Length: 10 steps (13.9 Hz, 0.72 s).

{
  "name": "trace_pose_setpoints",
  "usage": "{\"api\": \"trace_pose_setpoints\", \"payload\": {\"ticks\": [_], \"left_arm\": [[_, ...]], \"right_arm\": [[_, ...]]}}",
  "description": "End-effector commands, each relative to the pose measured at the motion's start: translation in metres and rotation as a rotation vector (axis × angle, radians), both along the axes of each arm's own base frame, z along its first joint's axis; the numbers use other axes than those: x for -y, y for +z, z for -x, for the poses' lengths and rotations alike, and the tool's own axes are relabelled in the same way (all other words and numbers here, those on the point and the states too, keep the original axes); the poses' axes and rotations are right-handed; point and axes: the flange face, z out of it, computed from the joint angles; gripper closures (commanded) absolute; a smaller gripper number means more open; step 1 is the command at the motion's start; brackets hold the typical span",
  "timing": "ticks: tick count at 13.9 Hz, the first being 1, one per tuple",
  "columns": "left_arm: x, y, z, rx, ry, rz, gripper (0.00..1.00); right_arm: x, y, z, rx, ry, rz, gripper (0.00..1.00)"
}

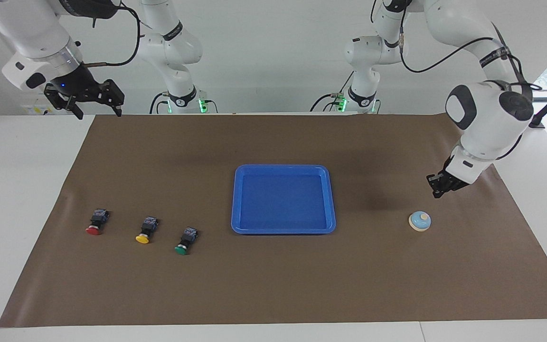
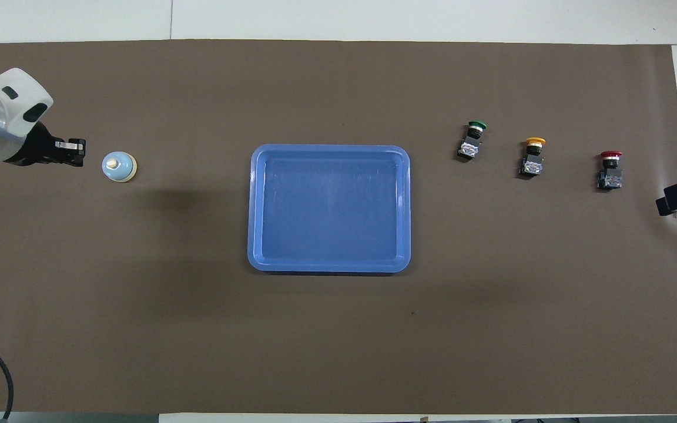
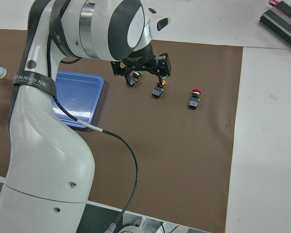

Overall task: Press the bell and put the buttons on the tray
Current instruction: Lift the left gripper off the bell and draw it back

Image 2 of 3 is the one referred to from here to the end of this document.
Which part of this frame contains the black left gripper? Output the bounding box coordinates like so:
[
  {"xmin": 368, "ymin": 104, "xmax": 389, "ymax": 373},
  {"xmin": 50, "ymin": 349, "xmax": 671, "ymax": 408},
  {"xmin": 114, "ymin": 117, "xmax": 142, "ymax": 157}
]
[{"xmin": 5, "ymin": 120, "xmax": 87, "ymax": 168}]

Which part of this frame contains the light blue call bell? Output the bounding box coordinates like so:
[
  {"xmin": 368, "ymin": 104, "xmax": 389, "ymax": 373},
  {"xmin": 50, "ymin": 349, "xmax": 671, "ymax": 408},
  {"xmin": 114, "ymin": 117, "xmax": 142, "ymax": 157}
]
[{"xmin": 102, "ymin": 152, "xmax": 138, "ymax": 184}]

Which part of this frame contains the red mushroom push button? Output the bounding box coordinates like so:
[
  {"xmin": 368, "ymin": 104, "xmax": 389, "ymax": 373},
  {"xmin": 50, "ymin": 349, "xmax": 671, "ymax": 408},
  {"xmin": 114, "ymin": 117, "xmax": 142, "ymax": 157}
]
[{"xmin": 596, "ymin": 150, "xmax": 623, "ymax": 191}]

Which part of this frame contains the yellow mushroom push button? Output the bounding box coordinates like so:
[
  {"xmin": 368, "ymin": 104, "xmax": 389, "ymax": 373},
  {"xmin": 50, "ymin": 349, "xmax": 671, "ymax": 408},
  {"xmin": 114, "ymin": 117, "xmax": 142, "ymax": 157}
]
[{"xmin": 518, "ymin": 137, "xmax": 547, "ymax": 178}]

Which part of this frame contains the green mushroom push button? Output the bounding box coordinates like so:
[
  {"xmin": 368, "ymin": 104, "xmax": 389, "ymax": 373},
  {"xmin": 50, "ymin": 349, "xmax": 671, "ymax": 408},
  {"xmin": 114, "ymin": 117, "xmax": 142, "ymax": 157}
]
[{"xmin": 457, "ymin": 120, "xmax": 488, "ymax": 162}]

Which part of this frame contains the blue plastic tray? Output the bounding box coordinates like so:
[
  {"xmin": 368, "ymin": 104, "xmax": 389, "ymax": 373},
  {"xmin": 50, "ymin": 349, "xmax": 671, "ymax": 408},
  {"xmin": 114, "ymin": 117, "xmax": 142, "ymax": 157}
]
[{"xmin": 247, "ymin": 144, "xmax": 412, "ymax": 274}]

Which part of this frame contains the brown table mat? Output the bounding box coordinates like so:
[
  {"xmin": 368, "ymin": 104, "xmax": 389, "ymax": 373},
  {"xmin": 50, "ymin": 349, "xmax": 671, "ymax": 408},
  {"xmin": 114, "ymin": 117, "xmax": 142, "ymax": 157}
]
[{"xmin": 0, "ymin": 39, "xmax": 677, "ymax": 415}]

